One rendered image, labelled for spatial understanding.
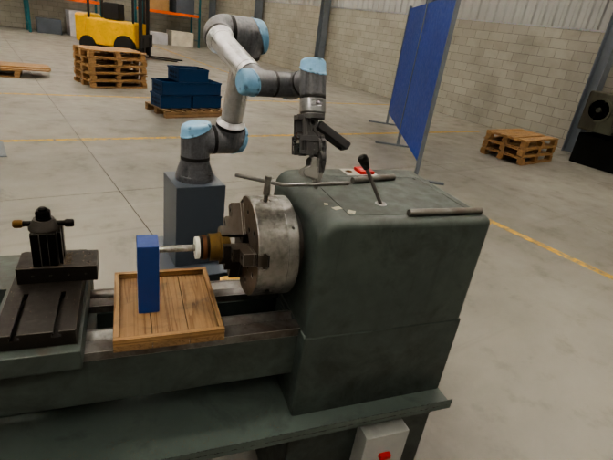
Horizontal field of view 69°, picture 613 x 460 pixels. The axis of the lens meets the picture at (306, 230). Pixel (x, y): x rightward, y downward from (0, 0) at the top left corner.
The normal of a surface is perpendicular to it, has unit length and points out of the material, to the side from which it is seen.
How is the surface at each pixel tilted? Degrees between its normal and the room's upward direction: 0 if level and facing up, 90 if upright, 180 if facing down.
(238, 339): 90
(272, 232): 50
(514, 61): 90
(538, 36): 90
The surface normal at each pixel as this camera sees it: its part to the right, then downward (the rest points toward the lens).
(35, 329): 0.13, -0.90
